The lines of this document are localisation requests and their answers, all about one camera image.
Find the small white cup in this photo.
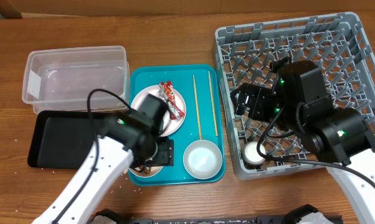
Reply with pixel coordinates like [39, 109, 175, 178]
[243, 141, 265, 166]

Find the clear plastic bin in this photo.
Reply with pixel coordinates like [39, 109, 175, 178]
[22, 45, 130, 114]

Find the black plastic tray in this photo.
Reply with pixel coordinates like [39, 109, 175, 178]
[27, 110, 113, 170]

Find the brown food scrap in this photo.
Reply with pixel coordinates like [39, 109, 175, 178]
[137, 166, 151, 174]

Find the grey dishwasher rack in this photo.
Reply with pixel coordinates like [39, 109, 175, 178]
[214, 12, 375, 180]

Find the red foil snack wrapper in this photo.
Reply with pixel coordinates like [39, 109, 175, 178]
[158, 81, 185, 120]

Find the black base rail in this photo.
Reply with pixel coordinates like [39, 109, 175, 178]
[88, 204, 344, 224]

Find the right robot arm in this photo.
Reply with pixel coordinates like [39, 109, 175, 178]
[230, 57, 375, 223]

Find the right wooden chopstick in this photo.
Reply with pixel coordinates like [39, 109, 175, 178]
[208, 71, 219, 137]

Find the wooden chopstick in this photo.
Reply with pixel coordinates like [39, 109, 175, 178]
[192, 75, 202, 140]
[208, 71, 219, 137]

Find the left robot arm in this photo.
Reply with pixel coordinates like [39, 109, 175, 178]
[34, 94, 173, 223]

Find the teal serving tray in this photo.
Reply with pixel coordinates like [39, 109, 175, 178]
[130, 64, 225, 187]

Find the grey bowl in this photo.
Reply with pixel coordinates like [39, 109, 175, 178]
[183, 140, 223, 180]

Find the left wooden chopstick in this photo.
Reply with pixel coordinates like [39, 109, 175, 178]
[192, 75, 202, 140]

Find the large white plate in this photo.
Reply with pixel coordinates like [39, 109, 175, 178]
[131, 85, 187, 137]

